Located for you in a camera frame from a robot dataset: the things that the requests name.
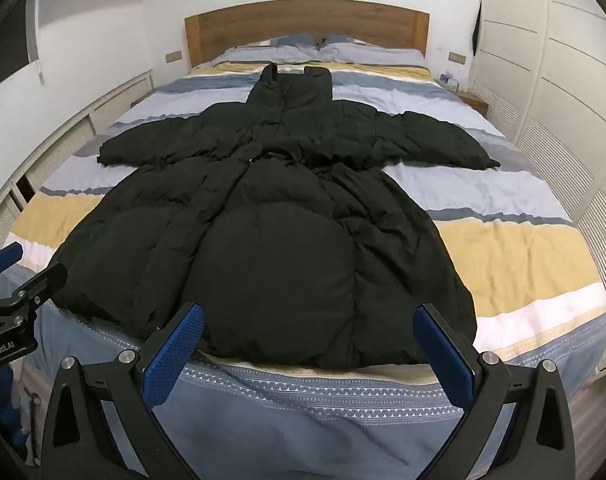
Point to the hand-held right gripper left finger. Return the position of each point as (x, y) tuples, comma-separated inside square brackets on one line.
[(175, 355)]

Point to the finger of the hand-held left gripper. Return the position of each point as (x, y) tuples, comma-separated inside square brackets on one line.
[(3, 259), (43, 282)]

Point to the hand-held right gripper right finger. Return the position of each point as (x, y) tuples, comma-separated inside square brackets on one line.
[(445, 355)]

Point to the black puffer coat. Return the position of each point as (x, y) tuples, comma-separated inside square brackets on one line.
[(283, 235)]

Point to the blue patterned bed sheet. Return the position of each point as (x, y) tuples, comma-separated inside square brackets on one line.
[(293, 410)]

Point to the striped duvet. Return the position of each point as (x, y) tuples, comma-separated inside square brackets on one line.
[(508, 240)]

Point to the wooden nightstand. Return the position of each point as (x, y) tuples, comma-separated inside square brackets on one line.
[(475, 101)]

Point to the small items on nightstand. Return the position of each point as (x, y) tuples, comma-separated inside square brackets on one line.
[(445, 81)]

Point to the white wardrobe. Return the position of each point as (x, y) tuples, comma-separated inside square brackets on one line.
[(558, 85)]

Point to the striped pillow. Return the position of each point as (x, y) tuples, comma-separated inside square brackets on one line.
[(373, 52), (263, 50)]

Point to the wooden headboard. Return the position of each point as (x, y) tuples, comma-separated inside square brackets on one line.
[(308, 25)]

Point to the wall switch panel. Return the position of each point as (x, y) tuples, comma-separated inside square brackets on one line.
[(173, 56), (456, 57)]

